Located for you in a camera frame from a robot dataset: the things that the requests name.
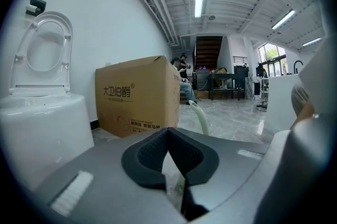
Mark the large window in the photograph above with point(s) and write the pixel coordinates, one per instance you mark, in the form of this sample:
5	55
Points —
271	59

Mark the grey drawer cabinet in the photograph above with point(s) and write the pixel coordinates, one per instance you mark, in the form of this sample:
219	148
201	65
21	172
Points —
202	79

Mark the brown staircase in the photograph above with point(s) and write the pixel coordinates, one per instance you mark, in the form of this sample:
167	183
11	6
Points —
208	51

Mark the black faucet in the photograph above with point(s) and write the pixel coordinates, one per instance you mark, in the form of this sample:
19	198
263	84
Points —
295	66

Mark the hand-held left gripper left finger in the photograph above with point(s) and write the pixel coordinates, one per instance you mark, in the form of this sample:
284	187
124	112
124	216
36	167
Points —
105	186

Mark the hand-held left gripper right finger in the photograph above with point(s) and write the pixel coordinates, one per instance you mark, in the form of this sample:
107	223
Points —
231	165

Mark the black wall paper holder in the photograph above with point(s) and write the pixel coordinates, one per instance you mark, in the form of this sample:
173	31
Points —
37	5

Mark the white freestanding basin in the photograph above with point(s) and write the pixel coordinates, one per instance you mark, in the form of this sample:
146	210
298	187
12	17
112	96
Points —
279	101

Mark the white toilet with flat lid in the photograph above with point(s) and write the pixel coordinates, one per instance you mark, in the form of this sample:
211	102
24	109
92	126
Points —
39	125

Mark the dark metal table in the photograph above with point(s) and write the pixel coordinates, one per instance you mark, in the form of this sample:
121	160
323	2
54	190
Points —
226	76

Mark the large cardboard box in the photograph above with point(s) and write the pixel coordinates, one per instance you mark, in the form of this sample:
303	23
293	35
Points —
137	96

